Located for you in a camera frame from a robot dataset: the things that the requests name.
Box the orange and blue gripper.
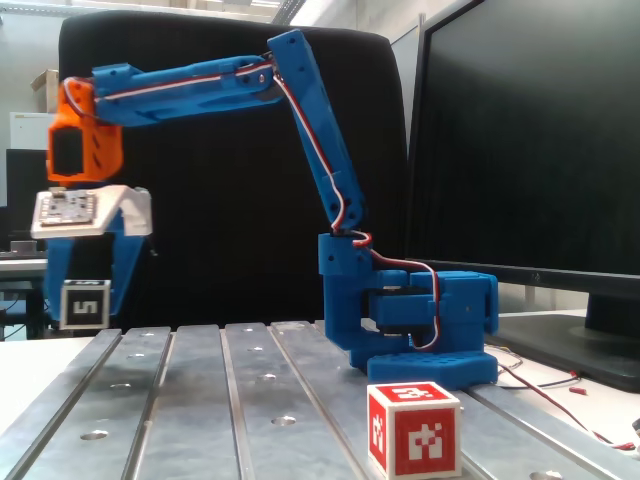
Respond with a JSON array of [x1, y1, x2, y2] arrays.
[[42, 77, 149, 322]]

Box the black marker cube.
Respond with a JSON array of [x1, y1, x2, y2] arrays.
[[59, 278, 113, 331]]

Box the red marker cube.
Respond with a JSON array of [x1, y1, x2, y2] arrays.
[[367, 382, 462, 479]]

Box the white background desk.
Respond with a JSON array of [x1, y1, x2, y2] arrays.
[[0, 257, 71, 331]]

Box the small black background monitor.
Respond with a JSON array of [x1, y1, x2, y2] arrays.
[[5, 148, 51, 236]]

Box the white cabinet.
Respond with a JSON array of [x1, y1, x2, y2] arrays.
[[9, 112, 60, 150]]

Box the cardboard box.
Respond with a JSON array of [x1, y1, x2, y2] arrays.
[[29, 68, 64, 114]]

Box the aluminium slotted plate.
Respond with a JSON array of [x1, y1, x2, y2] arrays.
[[0, 321, 640, 480]]

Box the ceiling light fixture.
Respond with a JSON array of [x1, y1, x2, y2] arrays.
[[272, 0, 307, 25]]

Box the black Dell monitor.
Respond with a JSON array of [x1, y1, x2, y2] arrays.
[[407, 0, 640, 394]]

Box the red white arm servo cable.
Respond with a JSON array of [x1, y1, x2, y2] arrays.
[[64, 64, 442, 354]]

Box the loose red white wires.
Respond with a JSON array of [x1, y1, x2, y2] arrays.
[[487, 344, 640, 451]]

